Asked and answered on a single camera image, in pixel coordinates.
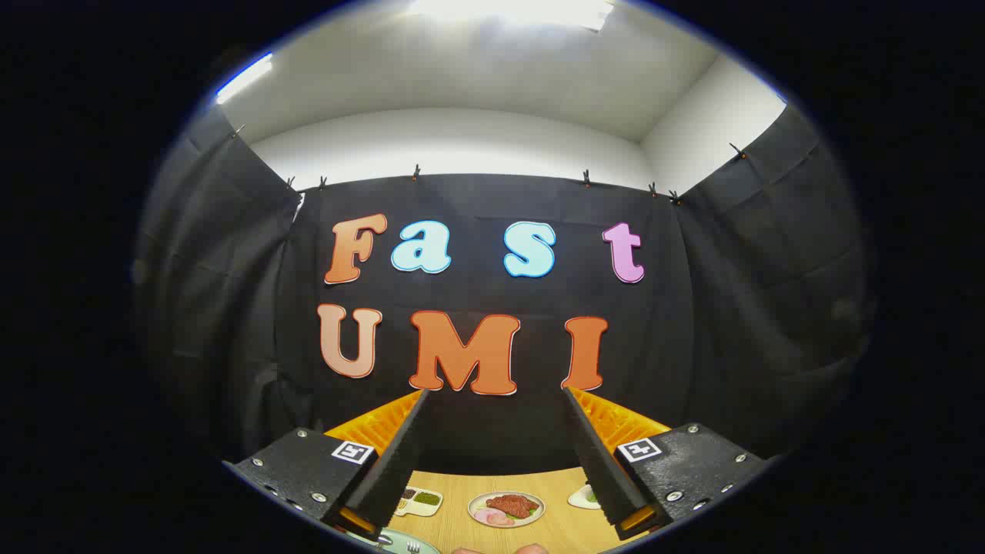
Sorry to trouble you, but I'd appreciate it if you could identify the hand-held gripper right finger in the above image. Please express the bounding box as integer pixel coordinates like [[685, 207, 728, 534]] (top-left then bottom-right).
[[563, 386, 772, 542]]

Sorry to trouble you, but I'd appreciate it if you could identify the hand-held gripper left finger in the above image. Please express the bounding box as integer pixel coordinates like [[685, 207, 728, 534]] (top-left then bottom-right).
[[223, 389, 430, 539]]

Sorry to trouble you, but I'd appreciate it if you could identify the white divided tray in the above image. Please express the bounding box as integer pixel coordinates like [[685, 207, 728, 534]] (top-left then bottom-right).
[[394, 487, 444, 517]]

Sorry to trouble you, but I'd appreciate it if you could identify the light blue round plate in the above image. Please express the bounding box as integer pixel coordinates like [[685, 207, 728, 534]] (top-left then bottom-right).
[[368, 528, 443, 554]]

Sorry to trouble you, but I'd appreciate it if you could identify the round white food plate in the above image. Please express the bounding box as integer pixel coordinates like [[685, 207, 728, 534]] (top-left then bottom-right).
[[467, 491, 546, 529]]

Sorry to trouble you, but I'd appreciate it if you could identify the brown grilled steak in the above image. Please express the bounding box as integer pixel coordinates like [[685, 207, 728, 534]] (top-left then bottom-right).
[[486, 495, 537, 519]]

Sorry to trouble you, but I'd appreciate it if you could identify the row of black clips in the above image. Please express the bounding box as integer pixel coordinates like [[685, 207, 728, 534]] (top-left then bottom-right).
[[231, 123, 749, 207]]

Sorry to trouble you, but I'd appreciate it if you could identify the ceiling light strip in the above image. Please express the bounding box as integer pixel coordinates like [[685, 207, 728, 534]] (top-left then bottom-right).
[[215, 54, 274, 105]]

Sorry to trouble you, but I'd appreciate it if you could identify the ceiling light panel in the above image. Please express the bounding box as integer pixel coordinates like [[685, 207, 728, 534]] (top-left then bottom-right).
[[408, 0, 616, 32]]

